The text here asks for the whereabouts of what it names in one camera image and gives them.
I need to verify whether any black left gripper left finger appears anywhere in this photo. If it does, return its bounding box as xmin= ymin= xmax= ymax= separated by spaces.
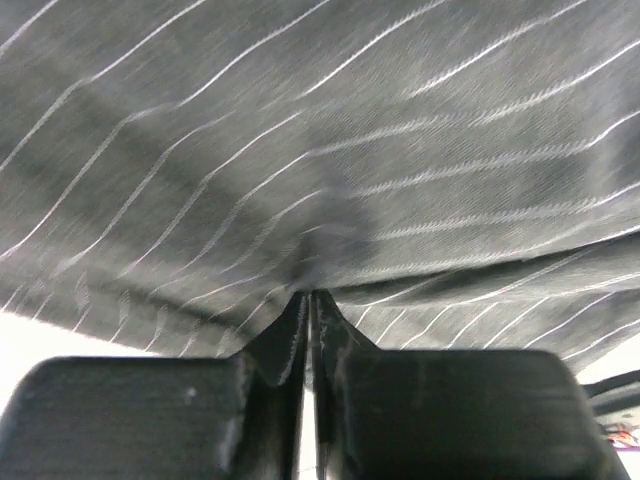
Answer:
xmin=1 ymin=293 xmax=308 ymax=479

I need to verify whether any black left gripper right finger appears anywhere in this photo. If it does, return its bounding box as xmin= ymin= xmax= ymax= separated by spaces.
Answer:
xmin=309 ymin=291 xmax=627 ymax=479

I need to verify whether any dark pinstriped long sleeve shirt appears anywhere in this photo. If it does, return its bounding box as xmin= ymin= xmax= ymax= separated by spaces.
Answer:
xmin=1 ymin=1 xmax=639 ymax=370

